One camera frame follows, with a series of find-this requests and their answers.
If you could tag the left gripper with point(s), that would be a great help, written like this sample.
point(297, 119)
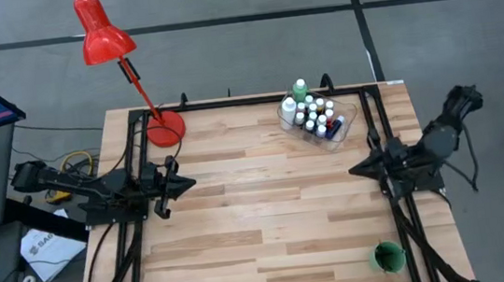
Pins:
point(155, 184)

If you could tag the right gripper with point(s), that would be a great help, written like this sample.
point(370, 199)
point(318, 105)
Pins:
point(397, 163)

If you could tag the small dark blue paint bottle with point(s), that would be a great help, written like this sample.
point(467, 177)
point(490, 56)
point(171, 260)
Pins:
point(335, 127)

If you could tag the small purple paint bottle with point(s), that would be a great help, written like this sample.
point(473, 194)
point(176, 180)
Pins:
point(321, 131)

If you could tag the small red paint bottle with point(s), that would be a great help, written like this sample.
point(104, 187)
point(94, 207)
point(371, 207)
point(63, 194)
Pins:
point(329, 115)

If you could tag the small white paint bottle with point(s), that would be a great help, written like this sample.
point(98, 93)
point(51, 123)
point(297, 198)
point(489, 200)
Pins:
point(322, 119)

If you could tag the small green paint bottle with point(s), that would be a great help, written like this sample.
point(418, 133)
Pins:
point(312, 107)

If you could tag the small white-capped paint bottle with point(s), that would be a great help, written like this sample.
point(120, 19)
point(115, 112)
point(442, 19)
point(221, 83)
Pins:
point(308, 99)
point(301, 106)

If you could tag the large white bottle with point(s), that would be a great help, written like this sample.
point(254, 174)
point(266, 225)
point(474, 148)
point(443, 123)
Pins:
point(288, 109)

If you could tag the large green bottle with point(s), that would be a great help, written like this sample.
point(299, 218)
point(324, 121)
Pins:
point(300, 90)

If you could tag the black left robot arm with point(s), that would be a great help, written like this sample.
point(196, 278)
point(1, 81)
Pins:
point(73, 183)

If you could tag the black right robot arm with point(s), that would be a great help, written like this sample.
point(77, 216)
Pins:
point(447, 127)

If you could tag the clear plastic bin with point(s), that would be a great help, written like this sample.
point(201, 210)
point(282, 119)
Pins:
point(345, 136)

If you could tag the green plastic cup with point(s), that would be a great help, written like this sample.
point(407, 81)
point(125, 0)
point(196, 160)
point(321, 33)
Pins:
point(377, 264)

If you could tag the white printed booklet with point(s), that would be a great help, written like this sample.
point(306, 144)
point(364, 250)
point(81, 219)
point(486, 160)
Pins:
point(50, 253)

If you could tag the red desk lamp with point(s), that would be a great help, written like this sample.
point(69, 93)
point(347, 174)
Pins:
point(102, 34)

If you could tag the white tape roll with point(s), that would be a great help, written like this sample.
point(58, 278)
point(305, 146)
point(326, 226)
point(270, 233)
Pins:
point(29, 281)

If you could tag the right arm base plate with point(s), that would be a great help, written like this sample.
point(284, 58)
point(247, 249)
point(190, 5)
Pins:
point(430, 183)

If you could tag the black frame bracket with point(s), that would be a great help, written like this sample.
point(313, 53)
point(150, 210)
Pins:
point(183, 100)
point(326, 82)

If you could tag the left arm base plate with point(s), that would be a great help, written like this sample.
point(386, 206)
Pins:
point(100, 215)

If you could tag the thin black frame pin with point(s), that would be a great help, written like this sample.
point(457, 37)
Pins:
point(228, 92)

